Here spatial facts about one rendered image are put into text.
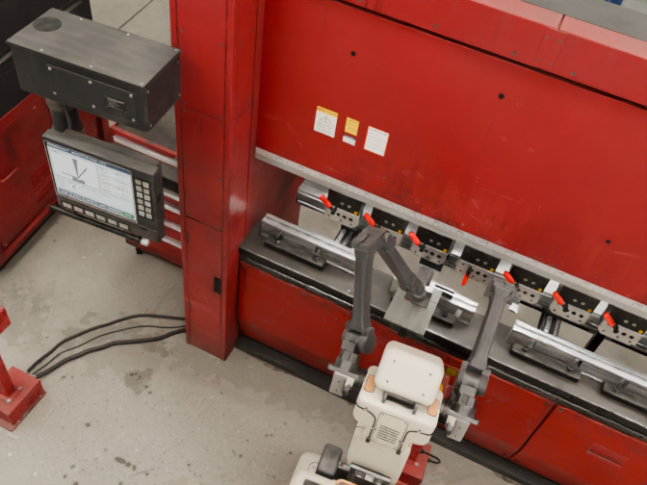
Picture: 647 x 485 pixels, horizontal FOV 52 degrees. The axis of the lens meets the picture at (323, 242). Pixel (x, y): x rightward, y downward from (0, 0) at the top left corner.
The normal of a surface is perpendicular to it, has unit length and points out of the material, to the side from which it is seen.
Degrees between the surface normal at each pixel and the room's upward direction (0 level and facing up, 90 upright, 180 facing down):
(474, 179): 90
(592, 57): 90
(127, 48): 0
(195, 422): 0
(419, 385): 48
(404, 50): 90
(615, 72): 90
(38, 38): 0
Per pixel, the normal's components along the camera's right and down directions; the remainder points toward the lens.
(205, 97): -0.42, 0.64
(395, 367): -0.16, 0.05
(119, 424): 0.12, -0.66
